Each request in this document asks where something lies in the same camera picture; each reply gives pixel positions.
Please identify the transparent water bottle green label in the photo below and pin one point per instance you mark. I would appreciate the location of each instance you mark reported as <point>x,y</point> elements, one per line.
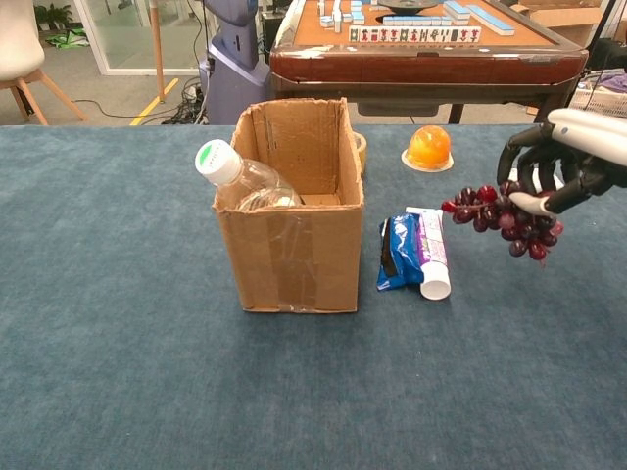
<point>245,181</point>

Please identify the white plastic basket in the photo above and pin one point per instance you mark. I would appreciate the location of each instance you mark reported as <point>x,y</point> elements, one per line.
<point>602,100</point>

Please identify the white chair wooden legs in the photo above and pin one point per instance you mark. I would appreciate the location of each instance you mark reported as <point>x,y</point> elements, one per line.
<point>17,49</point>

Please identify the potted green plant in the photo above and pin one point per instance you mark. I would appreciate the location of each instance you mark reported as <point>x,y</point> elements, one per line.
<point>54,14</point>

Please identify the red grape bunch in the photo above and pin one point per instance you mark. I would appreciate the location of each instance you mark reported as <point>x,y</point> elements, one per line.
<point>490,215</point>

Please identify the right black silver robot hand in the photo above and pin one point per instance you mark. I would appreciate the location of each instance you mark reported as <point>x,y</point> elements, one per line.
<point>593,147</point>

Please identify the large brown cardboard carton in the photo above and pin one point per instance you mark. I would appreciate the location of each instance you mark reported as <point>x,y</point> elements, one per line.
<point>563,19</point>

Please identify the wooden pole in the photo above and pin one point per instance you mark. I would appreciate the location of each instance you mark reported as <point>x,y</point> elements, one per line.
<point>157,49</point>

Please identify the blue table mat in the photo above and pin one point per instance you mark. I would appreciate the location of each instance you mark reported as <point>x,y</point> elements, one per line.
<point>98,343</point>

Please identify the blue mahjong tile stack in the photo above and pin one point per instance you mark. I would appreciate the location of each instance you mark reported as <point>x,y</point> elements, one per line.
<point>338,17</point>

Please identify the blue snack packet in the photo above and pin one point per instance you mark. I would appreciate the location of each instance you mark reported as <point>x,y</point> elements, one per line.
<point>399,254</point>

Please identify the brown mahjong table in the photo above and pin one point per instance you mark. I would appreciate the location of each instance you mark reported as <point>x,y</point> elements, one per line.
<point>416,63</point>

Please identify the open cardboard box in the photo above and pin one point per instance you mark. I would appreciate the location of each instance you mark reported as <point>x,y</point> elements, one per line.
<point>294,259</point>

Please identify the beige tape roll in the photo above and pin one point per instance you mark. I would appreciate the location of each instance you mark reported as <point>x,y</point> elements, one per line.
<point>361,152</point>

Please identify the green cloth on floor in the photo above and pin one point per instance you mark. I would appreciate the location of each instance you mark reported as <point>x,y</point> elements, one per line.
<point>68,39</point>

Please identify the purple cloth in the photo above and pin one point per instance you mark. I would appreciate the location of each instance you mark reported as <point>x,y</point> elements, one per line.
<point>614,82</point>

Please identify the orange jelly cup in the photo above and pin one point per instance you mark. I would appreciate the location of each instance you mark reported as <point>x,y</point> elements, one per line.
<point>427,147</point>

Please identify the long blue mahjong tile row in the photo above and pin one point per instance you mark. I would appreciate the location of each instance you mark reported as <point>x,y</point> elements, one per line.
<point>490,19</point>

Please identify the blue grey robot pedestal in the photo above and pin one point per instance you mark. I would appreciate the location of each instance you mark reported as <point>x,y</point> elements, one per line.
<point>235,73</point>

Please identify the purple white cream tube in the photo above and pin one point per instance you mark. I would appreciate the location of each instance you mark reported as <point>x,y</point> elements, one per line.
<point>435,245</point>

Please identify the black tripod stand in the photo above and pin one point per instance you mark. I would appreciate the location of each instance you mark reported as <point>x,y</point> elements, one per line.
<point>601,24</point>

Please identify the blue-backed mahjong tile row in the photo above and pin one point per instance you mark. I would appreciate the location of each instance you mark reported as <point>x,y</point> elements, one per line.
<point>416,21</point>

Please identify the white power strip with plugs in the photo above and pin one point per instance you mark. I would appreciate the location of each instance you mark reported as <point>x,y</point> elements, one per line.
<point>191,93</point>

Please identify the face-up mahjong tile row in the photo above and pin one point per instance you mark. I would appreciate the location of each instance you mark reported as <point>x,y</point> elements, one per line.
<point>416,34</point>

